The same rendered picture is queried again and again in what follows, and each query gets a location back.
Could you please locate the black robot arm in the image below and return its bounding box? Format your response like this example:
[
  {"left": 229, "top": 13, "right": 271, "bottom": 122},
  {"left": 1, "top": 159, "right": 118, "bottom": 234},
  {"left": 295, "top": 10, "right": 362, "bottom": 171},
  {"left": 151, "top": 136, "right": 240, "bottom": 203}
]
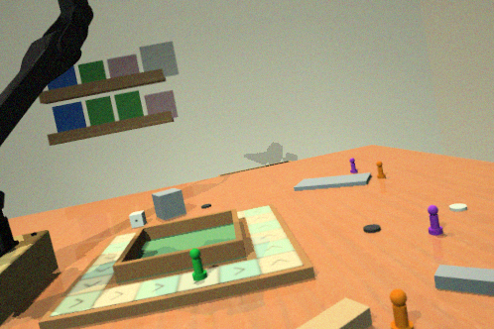
[{"left": 0, "top": 0, "right": 93, "bottom": 258}]

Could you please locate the green game pawn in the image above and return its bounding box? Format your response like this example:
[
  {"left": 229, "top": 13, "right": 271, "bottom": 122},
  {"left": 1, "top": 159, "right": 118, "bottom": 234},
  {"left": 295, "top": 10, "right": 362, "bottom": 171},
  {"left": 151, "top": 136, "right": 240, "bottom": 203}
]
[{"left": 190, "top": 248, "right": 208, "bottom": 280}]

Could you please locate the orange game pawn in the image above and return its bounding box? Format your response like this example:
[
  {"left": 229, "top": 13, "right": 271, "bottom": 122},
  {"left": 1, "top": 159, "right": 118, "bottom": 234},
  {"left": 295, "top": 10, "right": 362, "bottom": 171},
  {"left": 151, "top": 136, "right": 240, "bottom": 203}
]
[
  {"left": 390, "top": 289, "right": 414, "bottom": 329},
  {"left": 376, "top": 162, "right": 386, "bottom": 179}
]

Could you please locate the purple game pawn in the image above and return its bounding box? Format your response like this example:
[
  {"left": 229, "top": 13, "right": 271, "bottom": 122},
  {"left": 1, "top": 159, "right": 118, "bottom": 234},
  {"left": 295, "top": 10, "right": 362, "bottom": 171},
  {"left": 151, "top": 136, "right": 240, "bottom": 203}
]
[
  {"left": 349, "top": 158, "right": 358, "bottom": 173},
  {"left": 428, "top": 205, "right": 443, "bottom": 235}
]

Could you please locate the grey die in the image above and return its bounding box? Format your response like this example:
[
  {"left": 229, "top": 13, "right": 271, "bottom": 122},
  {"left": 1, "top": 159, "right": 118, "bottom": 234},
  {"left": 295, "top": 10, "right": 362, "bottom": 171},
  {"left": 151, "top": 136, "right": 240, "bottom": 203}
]
[{"left": 130, "top": 210, "right": 147, "bottom": 228}]

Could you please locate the white flat disc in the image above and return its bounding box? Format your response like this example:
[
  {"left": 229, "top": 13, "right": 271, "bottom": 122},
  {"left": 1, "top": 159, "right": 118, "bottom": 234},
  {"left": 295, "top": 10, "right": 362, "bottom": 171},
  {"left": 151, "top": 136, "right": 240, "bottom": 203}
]
[{"left": 449, "top": 203, "right": 467, "bottom": 212}]

